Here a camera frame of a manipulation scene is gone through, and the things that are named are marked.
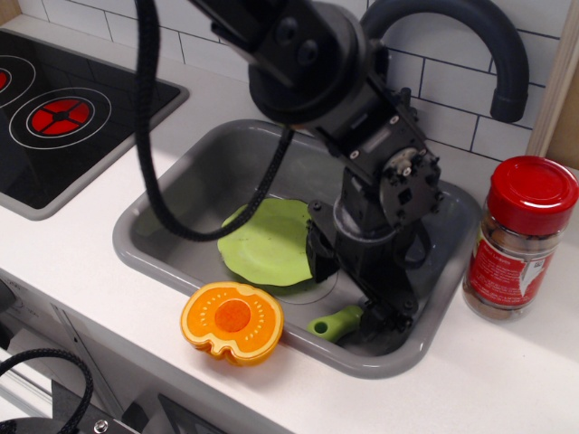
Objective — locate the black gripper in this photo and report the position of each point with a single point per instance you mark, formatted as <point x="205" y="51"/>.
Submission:
<point x="377" y="261"/>

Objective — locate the black toy stovetop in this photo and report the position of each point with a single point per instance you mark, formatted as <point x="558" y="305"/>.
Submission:
<point x="66" y="117"/>

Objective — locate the red lidded spice jar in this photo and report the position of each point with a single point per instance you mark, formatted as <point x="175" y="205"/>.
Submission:
<point x="528" y="207"/>

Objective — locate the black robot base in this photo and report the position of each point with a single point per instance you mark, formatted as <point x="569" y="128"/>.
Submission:
<point x="72" y="413"/>

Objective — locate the green wavy plate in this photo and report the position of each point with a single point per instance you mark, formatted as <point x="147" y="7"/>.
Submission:
<point x="270" y="249"/>

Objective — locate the green handled grey spatula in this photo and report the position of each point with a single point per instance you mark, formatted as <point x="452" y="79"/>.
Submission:
<point x="337" y="325"/>

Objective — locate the dark grey faucet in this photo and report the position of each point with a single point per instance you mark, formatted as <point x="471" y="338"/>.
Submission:
<point x="490" y="24"/>

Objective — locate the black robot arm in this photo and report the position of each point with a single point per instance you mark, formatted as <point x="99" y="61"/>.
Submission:
<point x="312" y="67"/>

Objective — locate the orange toy pumpkin half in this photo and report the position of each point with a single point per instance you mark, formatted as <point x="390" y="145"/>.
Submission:
<point x="233" y="321"/>

